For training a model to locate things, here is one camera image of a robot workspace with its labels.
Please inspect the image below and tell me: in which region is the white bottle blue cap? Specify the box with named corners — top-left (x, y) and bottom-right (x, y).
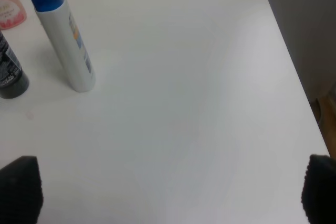
top-left (31, 0), bottom-right (96, 92)

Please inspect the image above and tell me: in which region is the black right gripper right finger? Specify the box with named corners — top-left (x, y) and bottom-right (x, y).
top-left (301, 154), bottom-right (335, 223)

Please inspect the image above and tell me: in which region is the pink pump bottle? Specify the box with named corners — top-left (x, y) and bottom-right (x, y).
top-left (0, 0), bottom-right (27, 30)

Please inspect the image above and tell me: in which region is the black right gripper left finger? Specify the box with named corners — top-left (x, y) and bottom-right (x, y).
top-left (1, 156), bottom-right (43, 223)

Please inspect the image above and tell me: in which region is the black cosmetic tube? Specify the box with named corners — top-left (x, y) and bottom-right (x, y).
top-left (0, 33), bottom-right (29, 99)

